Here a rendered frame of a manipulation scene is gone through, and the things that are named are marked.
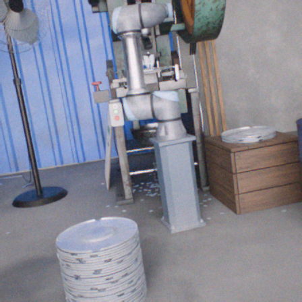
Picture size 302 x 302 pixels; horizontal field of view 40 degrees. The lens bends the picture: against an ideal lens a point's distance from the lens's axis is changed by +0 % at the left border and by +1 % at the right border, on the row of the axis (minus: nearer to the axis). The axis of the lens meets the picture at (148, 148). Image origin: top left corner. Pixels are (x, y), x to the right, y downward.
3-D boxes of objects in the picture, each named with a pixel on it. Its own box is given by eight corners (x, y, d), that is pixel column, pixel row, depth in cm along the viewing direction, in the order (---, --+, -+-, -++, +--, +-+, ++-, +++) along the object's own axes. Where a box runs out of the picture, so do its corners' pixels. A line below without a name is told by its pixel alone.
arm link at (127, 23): (155, 119, 193) (139, 0, 186) (124, 123, 196) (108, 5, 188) (158, 117, 205) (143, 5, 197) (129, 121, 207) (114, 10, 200)
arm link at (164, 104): (180, 117, 192) (176, 89, 189) (152, 121, 194) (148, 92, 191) (182, 114, 203) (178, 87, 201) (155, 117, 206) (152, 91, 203)
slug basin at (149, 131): (185, 141, 262) (183, 125, 260) (133, 149, 260) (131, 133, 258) (177, 133, 295) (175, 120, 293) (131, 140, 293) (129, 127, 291)
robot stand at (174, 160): (206, 225, 202) (195, 136, 193) (170, 233, 198) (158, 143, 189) (193, 214, 220) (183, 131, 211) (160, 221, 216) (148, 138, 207)
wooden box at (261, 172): (305, 201, 215) (300, 136, 209) (237, 215, 209) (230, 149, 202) (268, 183, 254) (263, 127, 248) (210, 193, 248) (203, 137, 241)
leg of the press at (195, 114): (220, 189, 254) (203, 42, 237) (201, 193, 253) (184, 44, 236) (192, 159, 344) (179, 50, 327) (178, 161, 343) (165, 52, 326)
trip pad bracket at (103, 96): (113, 120, 247) (108, 87, 243) (98, 123, 246) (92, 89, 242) (113, 118, 252) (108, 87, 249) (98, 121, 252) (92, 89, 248)
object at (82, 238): (141, 244, 132) (140, 241, 132) (50, 259, 130) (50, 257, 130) (134, 214, 161) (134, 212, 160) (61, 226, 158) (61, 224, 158)
